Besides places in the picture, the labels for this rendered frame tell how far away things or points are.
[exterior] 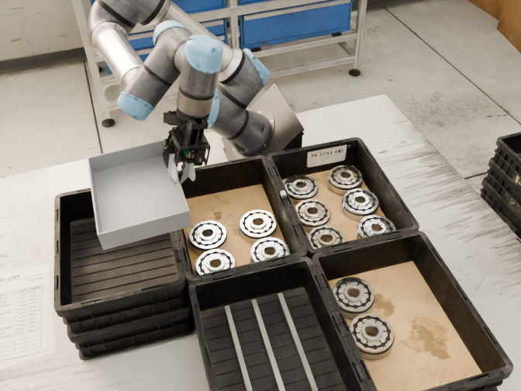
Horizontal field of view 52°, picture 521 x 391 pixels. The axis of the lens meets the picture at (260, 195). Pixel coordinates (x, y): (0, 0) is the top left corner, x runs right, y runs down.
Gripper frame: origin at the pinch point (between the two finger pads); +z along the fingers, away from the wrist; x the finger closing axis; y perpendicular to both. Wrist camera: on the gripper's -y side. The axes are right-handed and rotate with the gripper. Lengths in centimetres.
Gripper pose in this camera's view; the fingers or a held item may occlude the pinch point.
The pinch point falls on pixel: (177, 177)
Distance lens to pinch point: 129.1
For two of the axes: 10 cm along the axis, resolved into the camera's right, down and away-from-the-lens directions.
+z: -2.4, 7.7, 6.0
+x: 9.0, -0.7, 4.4
